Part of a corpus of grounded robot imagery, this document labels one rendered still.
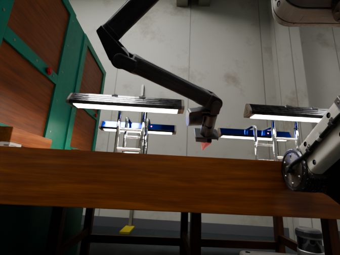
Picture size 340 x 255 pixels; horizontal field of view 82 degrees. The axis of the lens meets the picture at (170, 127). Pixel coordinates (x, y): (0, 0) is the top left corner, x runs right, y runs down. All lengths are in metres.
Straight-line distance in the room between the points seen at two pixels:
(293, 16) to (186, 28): 3.28
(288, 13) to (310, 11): 0.05
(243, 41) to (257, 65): 0.48
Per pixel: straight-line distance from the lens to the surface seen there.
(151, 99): 1.08
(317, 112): 1.36
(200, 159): 0.71
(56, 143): 1.47
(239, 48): 3.75
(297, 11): 0.67
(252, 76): 3.54
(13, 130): 1.04
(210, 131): 0.85
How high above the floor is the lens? 0.69
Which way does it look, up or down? 14 degrees up
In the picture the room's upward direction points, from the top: 3 degrees clockwise
